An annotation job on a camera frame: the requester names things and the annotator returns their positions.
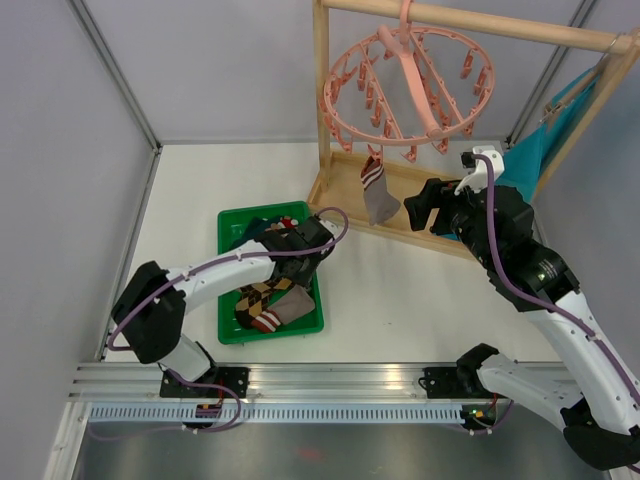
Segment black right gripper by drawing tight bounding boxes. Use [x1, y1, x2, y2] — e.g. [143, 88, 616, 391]
[404, 173, 499, 269]

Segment grey sock red striped cuff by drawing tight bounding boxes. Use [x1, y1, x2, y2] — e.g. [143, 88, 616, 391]
[360, 156, 400, 225]

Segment pink round clip hanger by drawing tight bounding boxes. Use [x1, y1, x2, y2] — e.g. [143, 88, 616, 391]
[317, 1, 496, 163]

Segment pink hanger clip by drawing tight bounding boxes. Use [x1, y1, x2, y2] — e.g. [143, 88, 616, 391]
[367, 144, 384, 162]

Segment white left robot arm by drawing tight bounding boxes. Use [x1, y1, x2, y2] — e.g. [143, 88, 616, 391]
[108, 215, 346, 397]

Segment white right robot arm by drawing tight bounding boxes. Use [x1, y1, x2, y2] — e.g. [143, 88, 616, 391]
[404, 178, 639, 470]

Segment brown argyle sock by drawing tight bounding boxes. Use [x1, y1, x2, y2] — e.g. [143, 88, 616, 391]
[234, 278, 293, 334]

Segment dark teal christmas sock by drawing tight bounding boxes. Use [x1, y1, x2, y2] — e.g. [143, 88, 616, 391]
[231, 215, 299, 249]

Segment wooden hanging rack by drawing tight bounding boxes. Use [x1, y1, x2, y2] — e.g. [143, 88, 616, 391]
[307, 1, 639, 258]

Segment green plastic tray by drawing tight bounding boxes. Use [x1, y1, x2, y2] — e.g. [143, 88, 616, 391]
[217, 201, 324, 345]

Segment teal cloth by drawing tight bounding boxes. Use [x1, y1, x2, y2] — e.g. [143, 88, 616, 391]
[496, 78, 599, 203]

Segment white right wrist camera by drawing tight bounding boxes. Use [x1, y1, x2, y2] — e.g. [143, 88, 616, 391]
[454, 145, 505, 196]

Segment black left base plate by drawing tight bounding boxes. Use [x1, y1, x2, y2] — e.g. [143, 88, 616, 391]
[159, 366, 250, 399]

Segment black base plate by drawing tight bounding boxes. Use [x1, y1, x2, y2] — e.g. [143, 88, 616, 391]
[418, 367, 486, 399]
[159, 366, 250, 399]

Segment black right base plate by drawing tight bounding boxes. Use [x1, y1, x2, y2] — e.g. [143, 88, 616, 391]
[418, 367, 486, 399]

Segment aluminium mounting rail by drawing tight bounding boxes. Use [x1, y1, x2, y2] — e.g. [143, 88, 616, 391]
[67, 362, 614, 401]

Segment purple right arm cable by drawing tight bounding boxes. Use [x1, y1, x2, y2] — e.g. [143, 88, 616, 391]
[472, 154, 640, 406]

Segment white slotted cable duct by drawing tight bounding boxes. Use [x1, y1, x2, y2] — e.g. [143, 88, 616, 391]
[89, 402, 464, 424]

